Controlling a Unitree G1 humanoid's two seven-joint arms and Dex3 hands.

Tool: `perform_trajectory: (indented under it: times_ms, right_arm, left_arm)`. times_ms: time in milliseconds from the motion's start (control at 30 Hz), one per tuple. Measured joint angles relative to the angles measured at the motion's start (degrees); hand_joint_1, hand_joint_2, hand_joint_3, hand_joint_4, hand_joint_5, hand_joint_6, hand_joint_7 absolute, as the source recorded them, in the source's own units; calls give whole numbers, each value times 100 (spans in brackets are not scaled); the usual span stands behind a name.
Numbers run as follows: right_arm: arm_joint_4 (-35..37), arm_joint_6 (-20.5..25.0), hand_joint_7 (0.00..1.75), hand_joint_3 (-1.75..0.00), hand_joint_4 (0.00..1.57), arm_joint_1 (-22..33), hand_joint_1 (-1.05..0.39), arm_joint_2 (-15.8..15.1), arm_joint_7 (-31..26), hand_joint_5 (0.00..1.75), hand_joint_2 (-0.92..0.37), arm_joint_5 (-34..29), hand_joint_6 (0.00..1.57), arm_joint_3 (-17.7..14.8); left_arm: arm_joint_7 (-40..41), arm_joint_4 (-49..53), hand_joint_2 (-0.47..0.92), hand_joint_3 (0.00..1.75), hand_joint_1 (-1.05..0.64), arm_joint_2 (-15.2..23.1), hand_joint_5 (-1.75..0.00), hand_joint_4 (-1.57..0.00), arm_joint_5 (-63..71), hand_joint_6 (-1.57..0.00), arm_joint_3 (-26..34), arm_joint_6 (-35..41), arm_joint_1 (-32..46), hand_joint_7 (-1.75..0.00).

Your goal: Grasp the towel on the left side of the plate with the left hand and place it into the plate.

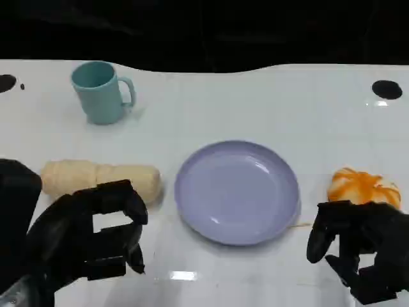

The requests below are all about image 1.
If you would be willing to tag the lilac plate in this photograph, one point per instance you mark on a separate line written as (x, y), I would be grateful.
(236, 192)

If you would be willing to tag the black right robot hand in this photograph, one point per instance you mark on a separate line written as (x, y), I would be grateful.
(377, 230)

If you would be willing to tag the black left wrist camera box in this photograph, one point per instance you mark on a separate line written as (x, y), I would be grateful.
(14, 204)

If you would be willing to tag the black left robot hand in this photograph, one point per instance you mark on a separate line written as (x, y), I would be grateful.
(64, 230)

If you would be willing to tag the pale green mug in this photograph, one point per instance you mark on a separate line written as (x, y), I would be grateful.
(99, 92)

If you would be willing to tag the orange and white toy bread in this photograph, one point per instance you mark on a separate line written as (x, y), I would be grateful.
(364, 187)

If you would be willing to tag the black round table grommet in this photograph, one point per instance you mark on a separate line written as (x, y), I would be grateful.
(4, 83)
(387, 89)

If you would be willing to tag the beige towel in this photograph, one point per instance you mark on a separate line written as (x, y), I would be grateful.
(96, 179)

